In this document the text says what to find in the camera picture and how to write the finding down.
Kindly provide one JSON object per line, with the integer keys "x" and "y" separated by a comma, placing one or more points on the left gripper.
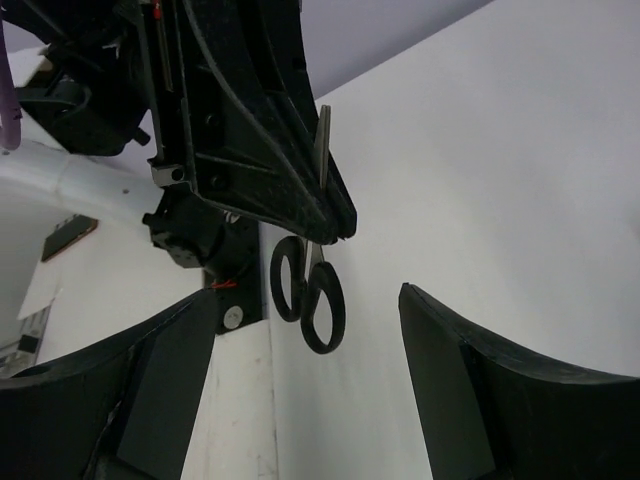
{"x": 254, "y": 142}

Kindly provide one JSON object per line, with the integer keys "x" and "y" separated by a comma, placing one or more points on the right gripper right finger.
{"x": 490, "y": 408}

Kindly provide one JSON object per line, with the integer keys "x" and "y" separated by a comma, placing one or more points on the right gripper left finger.
{"x": 121, "y": 408}

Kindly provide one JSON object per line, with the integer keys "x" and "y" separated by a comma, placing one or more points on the black handled scissors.
{"x": 299, "y": 276}

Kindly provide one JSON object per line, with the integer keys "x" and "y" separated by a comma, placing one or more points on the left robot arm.
{"x": 89, "y": 103}

